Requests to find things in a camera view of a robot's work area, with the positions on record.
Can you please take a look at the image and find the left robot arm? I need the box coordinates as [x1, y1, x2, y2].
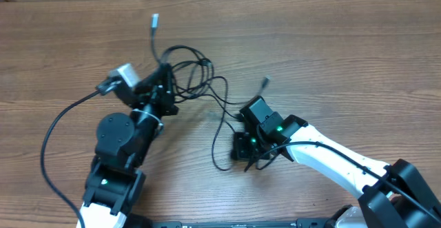
[77, 63, 178, 227]

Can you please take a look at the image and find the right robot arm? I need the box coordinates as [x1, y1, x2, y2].
[234, 95, 440, 228]

